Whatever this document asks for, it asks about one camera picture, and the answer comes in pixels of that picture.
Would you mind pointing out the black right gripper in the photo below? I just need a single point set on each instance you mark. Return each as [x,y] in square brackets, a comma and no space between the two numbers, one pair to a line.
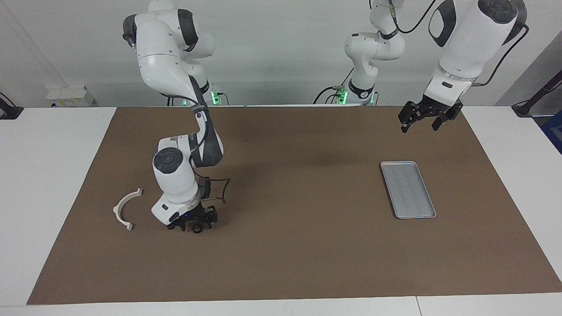
[197,215]

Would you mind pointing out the blue crate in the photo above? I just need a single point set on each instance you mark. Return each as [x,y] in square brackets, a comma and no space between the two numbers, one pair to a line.
[554,131]

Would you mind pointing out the white power strip box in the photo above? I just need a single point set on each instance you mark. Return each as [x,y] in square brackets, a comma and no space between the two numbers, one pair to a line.
[70,96]

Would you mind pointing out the white curved plastic bracket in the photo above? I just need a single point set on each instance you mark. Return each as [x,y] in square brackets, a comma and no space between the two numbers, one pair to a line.
[117,211]

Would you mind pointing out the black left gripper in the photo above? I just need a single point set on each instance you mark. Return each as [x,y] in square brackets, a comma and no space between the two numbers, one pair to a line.
[432,109]

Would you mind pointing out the large brown table mat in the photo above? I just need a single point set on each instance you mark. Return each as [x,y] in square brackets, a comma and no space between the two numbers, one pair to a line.
[307,254]

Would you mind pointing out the short grey brake pad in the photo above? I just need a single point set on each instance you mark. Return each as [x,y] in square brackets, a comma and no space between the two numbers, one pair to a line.
[207,189]

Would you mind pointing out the black angled stand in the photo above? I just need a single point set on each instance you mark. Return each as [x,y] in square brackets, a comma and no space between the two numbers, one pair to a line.
[538,94]

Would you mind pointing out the black clamp mount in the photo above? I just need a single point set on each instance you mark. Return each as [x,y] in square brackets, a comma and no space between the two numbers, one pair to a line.
[9,110]

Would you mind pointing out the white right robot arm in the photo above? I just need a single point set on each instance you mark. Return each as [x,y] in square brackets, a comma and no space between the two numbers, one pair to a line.
[175,184]

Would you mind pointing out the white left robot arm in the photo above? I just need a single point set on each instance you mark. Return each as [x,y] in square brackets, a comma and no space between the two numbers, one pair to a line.
[465,44]

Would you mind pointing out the silver metal tray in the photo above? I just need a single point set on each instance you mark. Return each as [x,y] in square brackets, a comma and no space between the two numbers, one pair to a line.
[406,188]

